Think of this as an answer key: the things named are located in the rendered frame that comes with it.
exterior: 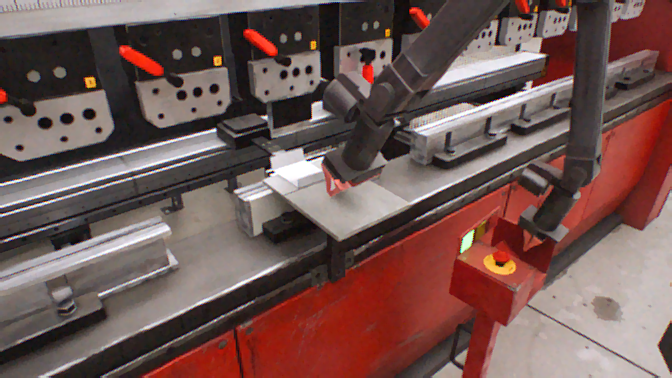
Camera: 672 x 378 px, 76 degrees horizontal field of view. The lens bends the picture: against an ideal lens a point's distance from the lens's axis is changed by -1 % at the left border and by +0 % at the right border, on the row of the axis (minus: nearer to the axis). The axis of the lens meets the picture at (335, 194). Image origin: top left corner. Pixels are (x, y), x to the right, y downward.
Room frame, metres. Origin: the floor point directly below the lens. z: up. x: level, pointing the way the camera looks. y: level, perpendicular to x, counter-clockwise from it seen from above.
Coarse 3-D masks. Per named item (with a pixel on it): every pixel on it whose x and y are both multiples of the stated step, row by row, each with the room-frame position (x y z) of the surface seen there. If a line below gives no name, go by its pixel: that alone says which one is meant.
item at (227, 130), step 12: (228, 120) 1.07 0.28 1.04; (240, 120) 1.08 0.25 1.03; (252, 120) 1.07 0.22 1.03; (264, 120) 1.08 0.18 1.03; (228, 132) 1.02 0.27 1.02; (240, 132) 1.02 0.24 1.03; (252, 132) 1.03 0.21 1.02; (264, 132) 1.05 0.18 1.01; (228, 144) 1.03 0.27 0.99; (240, 144) 1.00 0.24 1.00; (252, 144) 1.02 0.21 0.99; (264, 144) 0.99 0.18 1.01; (276, 144) 0.99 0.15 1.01
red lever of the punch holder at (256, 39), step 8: (248, 32) 0.75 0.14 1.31; (256, 32) 0.76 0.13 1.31; (248, 40) 0.77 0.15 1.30; (256, 40) 0.76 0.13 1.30; (264, 40) 0.77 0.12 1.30; (264, 48) 0.77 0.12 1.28; (272, 48) 0.77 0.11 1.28; (280, 56) 0.79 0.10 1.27; (288, 56) 0.79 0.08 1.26; (280, 64) 0.79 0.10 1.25; (288, 64) 0.79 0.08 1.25
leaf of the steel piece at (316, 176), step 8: (304, 160) 0.91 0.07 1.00; (280, 168) 0.87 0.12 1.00; (288, 168) 0.87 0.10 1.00; (296, 168) 0.87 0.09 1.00; (304, 168) 0.87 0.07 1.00; (312, 168) 0.87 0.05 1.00; (288, 176) 0.83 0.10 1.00; (296, 176) 0.83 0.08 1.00; (304, 176) 0.83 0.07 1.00; (312, 176) 0.80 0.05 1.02; (320, 176) 0.81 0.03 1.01; (296, 184) 0.79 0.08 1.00; (304, 184) 0.79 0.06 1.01
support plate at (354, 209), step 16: (320, 160) 0.91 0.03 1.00; (288, 192) 0.76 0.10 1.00; (304, 192) 0.76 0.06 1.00; (320, 192) 0.76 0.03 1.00; (352, 192) 0.76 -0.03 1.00; (368, 192) 0.76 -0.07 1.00; (384, 192) 0.76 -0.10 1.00; (304, 208) 0.70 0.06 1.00; (320, 208) 0.70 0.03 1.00; (336, 208) 0.70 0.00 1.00; (352, 208) 0.70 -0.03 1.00; (368, 208) 0.70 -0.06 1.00; (384, 208) 0.70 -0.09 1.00; (400, 208) 0.71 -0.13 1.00; (320, 224) 0.65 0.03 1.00; (336, 224) 0.65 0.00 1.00; (352, 224) 0.65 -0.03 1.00; (368, 224) 0.65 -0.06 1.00; (336, 240) 0.62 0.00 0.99
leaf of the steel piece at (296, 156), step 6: (300, 150) 0.91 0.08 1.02; (276, 156) 0.88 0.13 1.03; (282, 156) 0.88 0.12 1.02; (288, 156) 0.89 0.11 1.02; (294, 156) 0.90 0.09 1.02; (300, 156) 0.91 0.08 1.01; (276, 162) 0.87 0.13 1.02; (282, 162) 0.88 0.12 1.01; (288, 162) 0.89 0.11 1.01; (294, 162) 0.89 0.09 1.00; (276, 168) 0.86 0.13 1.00
